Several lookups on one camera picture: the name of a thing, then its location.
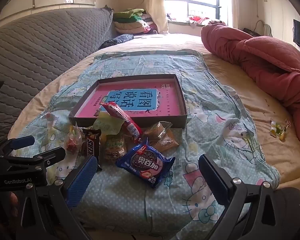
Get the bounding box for light green snack packet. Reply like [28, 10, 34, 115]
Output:
[92, 112, 125, 137]

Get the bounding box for cream curtain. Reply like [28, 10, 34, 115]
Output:
[143, 0, 169, 34]

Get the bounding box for grey quilted headboard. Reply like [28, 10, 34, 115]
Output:
[0, 7, 114, 140]

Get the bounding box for dark blue patterned pillow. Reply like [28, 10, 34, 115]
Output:
[98, 33, 135, 51]

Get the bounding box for white cable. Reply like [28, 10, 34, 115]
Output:
[254, 19, 273, 37]

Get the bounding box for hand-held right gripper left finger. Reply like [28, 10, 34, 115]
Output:
[15, 154, 100, 240]

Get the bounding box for pile of folded clothes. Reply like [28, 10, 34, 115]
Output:
[112, 8, 158, 35]

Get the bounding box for red clothes on windowsill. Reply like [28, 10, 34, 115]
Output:
[187, 15, 217, 26]

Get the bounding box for shallow pink-lined cardboard box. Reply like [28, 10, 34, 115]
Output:
[68, 74, 188, 130]

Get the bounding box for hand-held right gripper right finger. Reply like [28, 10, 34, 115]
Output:
[198, 154, 286, 240]

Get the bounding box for red sausage packet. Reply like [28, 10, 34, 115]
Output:
[100, 102, 143, 142]

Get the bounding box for orange noodle snack packet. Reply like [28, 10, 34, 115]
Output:
[104, 134, 128, 163]

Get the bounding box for clear bag of candies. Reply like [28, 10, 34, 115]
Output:
[62, 123, 84, 156]

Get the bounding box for brown chocolate bar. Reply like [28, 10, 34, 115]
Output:
[79, 127, 102, 172]

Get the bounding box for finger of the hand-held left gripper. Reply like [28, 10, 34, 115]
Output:
[0, 135, 36, 157]
[0, 147, 66, 173]

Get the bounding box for cartoon cat printed blanket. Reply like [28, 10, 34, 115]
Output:
[9, 51, 282, 238]

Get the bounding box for bed with beige sheet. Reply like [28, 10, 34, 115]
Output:
[7, 32, 300, 207]

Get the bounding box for tan biscuit packet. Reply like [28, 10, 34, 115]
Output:
[150, 130, 179, 153]

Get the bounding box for white sheer curtain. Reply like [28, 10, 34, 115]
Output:
[227, 0, 241, 26]

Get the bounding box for yellow green candy wrappers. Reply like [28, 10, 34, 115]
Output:
[269, 119, 292, 143]

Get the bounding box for blue cookie packet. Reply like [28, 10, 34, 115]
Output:
[115, 138, 176, 189]

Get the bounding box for red quilt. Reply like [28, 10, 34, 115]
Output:
[201, 23, 300, 152]

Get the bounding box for person's left hand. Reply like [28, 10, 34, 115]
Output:
[7, 192, 20, 218]

